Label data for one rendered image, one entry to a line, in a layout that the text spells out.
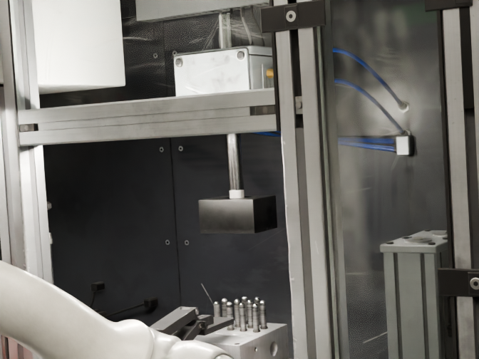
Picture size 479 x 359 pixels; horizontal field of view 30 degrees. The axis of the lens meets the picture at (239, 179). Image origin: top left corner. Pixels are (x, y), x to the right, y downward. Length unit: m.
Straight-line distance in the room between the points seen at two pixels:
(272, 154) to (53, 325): 0.75
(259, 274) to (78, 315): 0.74
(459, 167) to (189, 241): 0.75
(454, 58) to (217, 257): 0.75
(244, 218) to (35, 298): 0.48
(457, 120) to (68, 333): 0.40
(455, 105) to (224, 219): 0.43
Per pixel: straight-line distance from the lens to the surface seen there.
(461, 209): 0.85
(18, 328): 0.74
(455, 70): 0.85
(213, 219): 1.19
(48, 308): 0.73
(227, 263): 1.48
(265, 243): 1.44
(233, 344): 1.13
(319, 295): 0.92
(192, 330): 1.10
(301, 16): 0.91
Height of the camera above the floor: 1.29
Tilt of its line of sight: 3 degrees down
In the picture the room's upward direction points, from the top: 3 degrees counter-clockwise
